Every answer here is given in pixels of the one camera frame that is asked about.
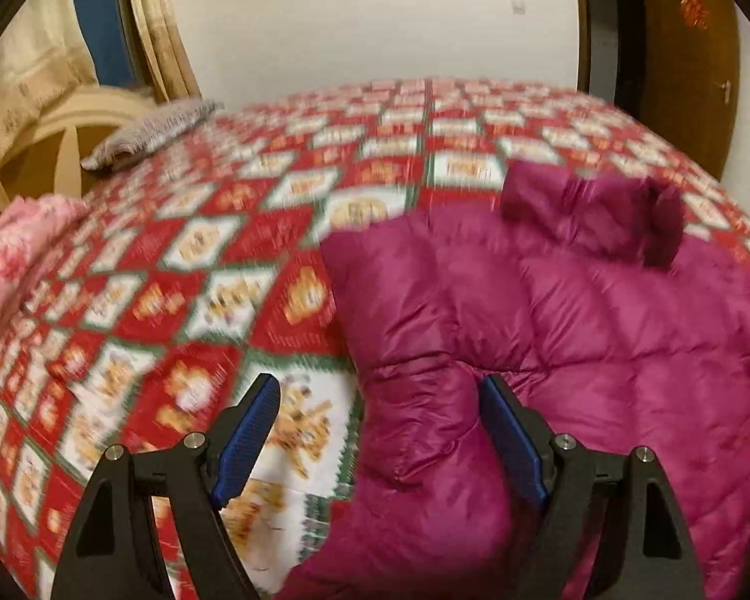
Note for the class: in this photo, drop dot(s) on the beige lace curtain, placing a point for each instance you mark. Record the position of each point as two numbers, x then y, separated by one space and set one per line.
31 56

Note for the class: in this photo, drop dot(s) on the red patterned bedspread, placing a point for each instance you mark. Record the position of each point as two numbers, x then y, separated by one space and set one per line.
194 300

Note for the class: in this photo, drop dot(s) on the grey knitted pillow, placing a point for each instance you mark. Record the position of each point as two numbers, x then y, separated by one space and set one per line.
150 131

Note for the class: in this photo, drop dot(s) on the beige pleated curtain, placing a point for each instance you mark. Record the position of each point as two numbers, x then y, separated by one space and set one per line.
162 31

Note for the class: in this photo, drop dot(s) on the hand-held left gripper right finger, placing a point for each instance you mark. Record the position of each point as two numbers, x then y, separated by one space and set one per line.
512 444

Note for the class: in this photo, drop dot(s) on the blue window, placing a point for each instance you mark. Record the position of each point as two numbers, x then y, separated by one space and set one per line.
106 19

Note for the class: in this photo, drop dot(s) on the pink floral blanket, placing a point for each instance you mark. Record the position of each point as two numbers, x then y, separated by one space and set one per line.
19 244

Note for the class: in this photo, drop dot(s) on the red door decoration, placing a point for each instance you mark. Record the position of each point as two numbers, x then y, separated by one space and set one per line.
694 7

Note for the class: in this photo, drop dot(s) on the wooden headboard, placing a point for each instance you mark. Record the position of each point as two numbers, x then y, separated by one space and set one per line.
44 137

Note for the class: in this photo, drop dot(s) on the brown wooden door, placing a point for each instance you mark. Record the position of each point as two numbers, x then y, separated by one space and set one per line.
687 75

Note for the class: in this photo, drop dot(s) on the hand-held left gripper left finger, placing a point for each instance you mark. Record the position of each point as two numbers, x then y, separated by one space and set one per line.
247 444

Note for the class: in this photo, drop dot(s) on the dark door frame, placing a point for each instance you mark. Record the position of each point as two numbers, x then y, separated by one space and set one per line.
606 31

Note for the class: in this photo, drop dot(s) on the magenta puffer jacket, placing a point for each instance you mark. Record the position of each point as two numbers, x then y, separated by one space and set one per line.
569 325

